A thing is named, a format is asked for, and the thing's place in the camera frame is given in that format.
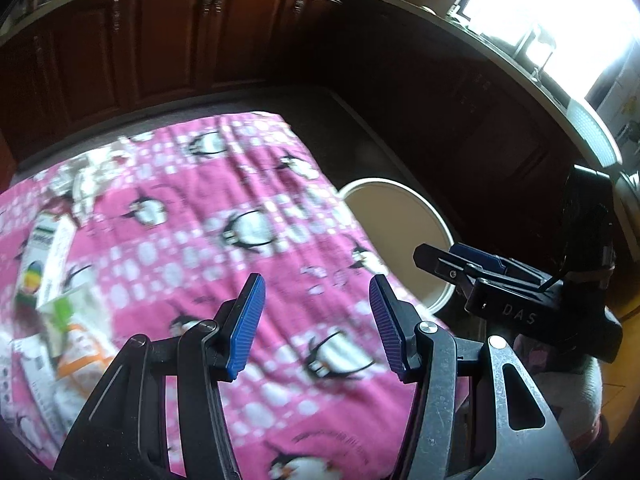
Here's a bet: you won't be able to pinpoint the steel faucet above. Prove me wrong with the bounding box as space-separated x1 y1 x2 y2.
520 24 557 82

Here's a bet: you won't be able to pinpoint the white plastic colander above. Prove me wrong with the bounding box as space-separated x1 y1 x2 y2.
570 99 623 168

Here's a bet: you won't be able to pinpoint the green plastic scrap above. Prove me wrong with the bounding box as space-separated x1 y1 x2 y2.
49 294 82 332

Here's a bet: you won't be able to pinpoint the white plastic bag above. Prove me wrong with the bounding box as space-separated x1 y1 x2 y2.
50 147 132 221

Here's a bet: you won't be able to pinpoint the pink penguin print blanket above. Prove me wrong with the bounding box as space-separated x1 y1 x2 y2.
0 111 451 480

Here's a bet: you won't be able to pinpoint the long white barcode box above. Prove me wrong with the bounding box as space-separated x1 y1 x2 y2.
0 335 66 428

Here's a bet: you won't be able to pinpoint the white plastic bucket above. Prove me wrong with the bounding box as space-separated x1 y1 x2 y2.
337 177 452 311

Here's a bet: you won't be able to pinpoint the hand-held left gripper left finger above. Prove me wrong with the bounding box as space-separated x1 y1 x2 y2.
52 272 266 480

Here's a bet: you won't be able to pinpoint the wooden lower cabinets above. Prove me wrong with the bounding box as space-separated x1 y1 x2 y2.
0 0 601 271

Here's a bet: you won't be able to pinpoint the white green medicine box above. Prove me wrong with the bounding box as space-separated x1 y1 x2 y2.
15 212 76 311

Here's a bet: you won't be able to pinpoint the grey kitchen countertop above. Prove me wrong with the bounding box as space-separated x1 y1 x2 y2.
0 0 631 201

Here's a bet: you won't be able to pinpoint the white orange packet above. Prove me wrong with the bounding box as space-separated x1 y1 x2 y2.
55 322 115 383

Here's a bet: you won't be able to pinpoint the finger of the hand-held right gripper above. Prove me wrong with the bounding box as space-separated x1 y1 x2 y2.
414 243 476 288
449 243 547 283

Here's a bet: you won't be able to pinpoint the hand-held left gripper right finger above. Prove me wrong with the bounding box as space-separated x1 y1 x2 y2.
368 274 581 480

